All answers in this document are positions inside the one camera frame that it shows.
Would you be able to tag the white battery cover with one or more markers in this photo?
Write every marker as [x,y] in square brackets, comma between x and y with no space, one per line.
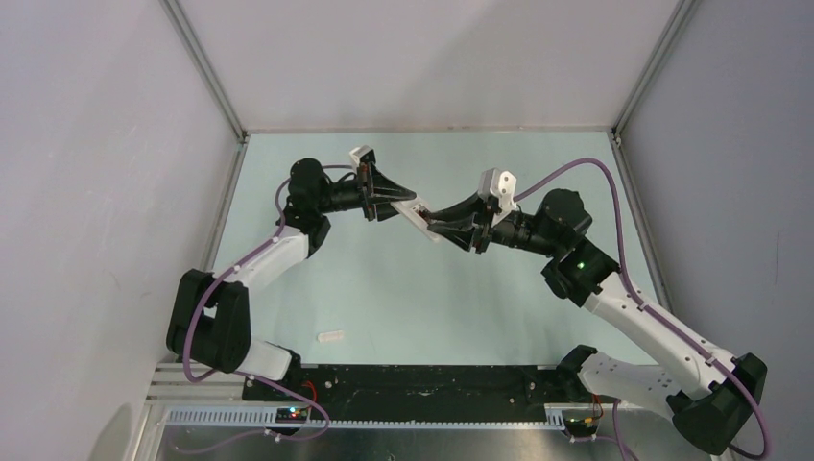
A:
[330,336]

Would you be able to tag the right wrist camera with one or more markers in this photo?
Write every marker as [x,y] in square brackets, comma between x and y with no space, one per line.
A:
[497,189]

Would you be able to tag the white remote control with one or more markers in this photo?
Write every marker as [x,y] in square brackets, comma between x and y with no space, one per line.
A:
[412,210]

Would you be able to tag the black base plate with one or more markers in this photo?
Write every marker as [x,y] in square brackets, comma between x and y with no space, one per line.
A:
[531,382]

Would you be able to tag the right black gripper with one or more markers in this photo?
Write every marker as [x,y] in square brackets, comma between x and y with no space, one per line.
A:
[464,213]

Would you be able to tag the left controller board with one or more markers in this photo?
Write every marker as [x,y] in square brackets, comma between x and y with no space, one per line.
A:
[291,415]

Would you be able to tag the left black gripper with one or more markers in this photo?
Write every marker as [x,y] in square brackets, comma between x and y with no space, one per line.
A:
[382,189]

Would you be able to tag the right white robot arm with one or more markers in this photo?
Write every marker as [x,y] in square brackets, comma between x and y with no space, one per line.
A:
[707,392]

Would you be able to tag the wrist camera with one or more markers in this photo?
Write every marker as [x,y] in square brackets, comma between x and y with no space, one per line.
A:
[497,189]
[363,162]

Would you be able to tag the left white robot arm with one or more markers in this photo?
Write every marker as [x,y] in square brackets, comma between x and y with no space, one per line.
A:
[211,318]

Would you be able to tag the controller board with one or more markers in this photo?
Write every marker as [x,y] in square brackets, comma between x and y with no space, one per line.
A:
[291,415]
[581,428]

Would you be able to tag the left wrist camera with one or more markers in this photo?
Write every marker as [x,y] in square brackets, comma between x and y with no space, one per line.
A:
[363,162]

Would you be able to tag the right controller board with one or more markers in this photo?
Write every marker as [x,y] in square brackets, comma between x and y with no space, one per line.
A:
[581,428]

